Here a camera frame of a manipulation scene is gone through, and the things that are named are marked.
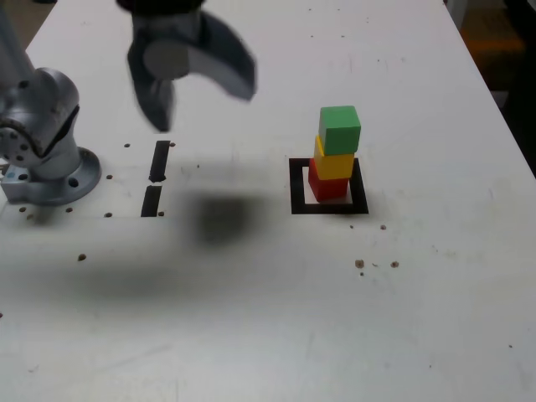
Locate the green cube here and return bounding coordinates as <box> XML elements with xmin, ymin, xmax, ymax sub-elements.
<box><xmin>317</xmin><ymin>105</ymin><xmax>363</xmax><ymax>157</ymax></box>

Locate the black tape strip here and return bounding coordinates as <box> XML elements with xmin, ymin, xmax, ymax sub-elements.
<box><xmin>140</xmin><ymin>140</ymin><xmax>173</xmax><ymax>219</ymax></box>

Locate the yellow cube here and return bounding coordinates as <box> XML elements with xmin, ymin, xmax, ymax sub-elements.
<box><xmin>313</xmin><ymin>135</ymin><xmax>357</xmax><ymax>181</ymax></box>

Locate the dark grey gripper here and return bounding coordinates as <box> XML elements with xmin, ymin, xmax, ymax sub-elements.
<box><xmin>126</xmin><ymin>9</ymin><xmax>258</xmax><ymax>133</ymax></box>

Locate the red cube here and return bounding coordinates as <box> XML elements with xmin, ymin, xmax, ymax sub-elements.
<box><xmin>307</xmin><ymin>157</ymin><xmax>350</xmax><ymax>204</ymax></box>

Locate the black tape square outline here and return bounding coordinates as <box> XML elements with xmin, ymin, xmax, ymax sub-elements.
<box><xmin>288</xmin><ymin>157</ymin><xmax>370</xmax><ymax>216</ymax></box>

